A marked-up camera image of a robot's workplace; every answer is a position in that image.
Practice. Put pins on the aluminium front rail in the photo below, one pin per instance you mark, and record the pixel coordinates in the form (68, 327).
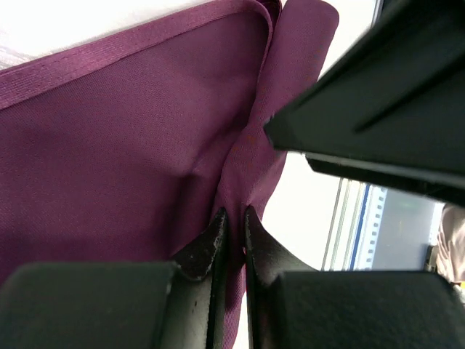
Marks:
(343, 236)

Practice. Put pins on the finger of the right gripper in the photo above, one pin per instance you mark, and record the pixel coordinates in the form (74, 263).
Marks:
(396, 96)
(441, 192)

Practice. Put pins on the white slotted cable duct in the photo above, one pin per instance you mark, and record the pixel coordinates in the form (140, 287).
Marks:
(370, 224)

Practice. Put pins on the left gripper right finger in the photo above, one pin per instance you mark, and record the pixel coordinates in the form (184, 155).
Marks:
(291, 305)

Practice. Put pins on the person in beige clothing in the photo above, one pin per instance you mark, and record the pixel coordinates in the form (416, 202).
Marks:
(450, 244)

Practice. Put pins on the purple cloth napkin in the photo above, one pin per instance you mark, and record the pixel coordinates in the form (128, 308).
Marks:
(124, 148)

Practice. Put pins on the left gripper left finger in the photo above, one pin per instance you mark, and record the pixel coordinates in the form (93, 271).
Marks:
(179, 303)

